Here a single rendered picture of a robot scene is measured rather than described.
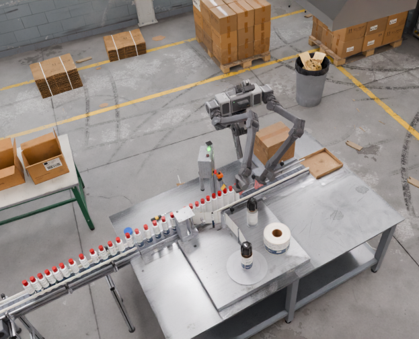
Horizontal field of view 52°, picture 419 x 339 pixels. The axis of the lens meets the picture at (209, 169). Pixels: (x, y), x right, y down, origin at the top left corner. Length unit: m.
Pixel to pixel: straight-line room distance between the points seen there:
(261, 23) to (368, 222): 3.86
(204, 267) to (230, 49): 4.05
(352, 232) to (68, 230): 2.98
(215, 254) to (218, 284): 0.26
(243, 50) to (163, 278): 4.25
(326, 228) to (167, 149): 2.62
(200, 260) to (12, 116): 4.35
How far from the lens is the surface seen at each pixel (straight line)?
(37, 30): 8.31
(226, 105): 3.65
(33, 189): 4.39
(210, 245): 3.40
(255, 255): 3.32
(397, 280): 4.46
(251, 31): 6.66
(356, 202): 3.81
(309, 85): 5.83
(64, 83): 6.97
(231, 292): 3.18
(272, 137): 3.86
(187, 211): 3.28
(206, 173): 3.26
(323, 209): 3.71
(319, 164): 4.06
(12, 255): 5.03
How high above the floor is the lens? 3.69
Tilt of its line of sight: 46 degrees down
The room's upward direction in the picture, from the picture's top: 6 degrees counter-clockwise
